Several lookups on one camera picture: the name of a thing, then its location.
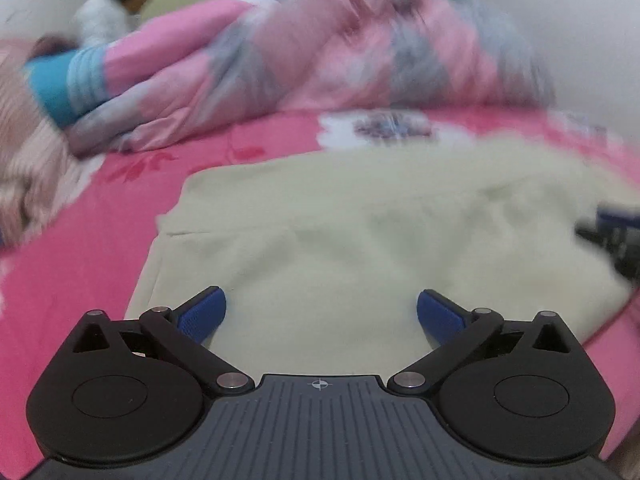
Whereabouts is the pink floral bed sheet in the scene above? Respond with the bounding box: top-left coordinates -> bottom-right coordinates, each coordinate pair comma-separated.
0,105 -> 640,480

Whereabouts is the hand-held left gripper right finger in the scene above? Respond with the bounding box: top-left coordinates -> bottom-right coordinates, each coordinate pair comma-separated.
387,289 -> 571,395

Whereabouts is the beige jacket with black trim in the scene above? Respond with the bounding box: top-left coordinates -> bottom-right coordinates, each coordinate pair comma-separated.
125,135 -> 636,386

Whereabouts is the maroon cloth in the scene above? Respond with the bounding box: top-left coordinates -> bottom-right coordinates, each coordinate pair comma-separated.
32,35 -> 81,58

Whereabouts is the pink white checked blanket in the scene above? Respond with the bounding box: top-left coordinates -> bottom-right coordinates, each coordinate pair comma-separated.
0,40 -> 108,246

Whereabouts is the pink grey floral duvet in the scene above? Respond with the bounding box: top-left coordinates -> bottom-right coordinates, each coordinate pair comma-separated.
67,0 -> 556,156

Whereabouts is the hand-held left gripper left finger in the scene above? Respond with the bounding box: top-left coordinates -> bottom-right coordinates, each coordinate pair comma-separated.
72,286 -> 253,393

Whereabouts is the blue striped pillow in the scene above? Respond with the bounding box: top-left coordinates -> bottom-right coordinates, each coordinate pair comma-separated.
25,45 -> 111,128

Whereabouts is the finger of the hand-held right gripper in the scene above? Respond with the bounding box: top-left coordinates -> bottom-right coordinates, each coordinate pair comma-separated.
575,225 -> 640,281
597,204 -> 640,231

